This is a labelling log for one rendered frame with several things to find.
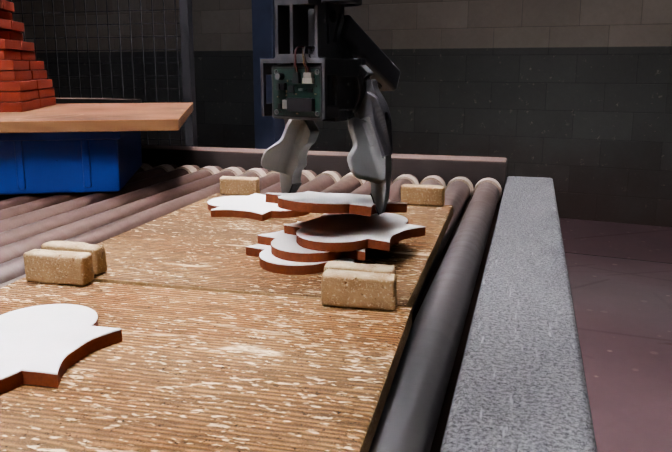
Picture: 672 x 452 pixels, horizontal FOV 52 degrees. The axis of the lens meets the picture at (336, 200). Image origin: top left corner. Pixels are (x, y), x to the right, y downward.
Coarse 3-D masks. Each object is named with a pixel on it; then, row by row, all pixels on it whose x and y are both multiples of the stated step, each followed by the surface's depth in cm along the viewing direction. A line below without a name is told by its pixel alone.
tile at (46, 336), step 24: (24, 312) 50; (48, 312) 50; (72, 312) 50; (0, 336) 45; (24, 336) 45; (48, 336) 45; (72, 336) 45; (96, 336) 45; (120, 336) 47; (0, 360) 42; (24, 360) 42; (48, 360) 42; (72, 360) 43; (0, 384) 39; (48, 384) 40
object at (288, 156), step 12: (300, 120) 67; (312, 120) 69; (288, 132) 67; (300, 132) 68; (312, 132) 68; (276, 144) 66; (288, 144) 68; (300, 144) 68; (312, 144) 69; (264, 156) 66; (276, 156) 67; (288, 156) 69; (300, 156) 69; (264, 168) 67; (276, 168) 68; (288, 168) 69; (300, 168) 70; (288, 180) 70; (300, 180) 71; (288, 192) 70
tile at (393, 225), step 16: (288, 224) 69; (304, 224) 69; (320, 224) 69; (336, 224) 69; (352, 224) 69; (368, 224) 69; (384, 224) 69; (400, 224) 69; (304, 240) 63; (320, 240) 62; (336, 240) 62; (352, 240) 62; (368, 240) 63; (384, 240) 63; (400, 240) 66
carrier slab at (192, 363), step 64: (128, 320) 51; (192, 320) 51; (256, 320) 51; (320, 320) 51; (384, 320) 51; (64, 384) 41; (128, 384) 41; (192, 384) 41; (256, 384) 41; (320, 384) 41; (384, 384) 41; (0, 448) 34; (64, 448) 34; (128, 448) 34; (192, 448) 34; (256, 448) 34; (320, 448) 34
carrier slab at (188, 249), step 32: (160, 224) 82; (192, 224) 82; (224, 224) 82; (256, 224) 82; (416, 224) 82; (448, 224) 87; (128, 256) 68; (160, 256) 68; (192, 256) 68; (224, 256) 68; (384, 256) 68; (416, 256) 68; (192, 288) 59; (224, 288) 58; (256, 288) 58; (288, 288) 58; (320, 288) 58; (416, 288) 59
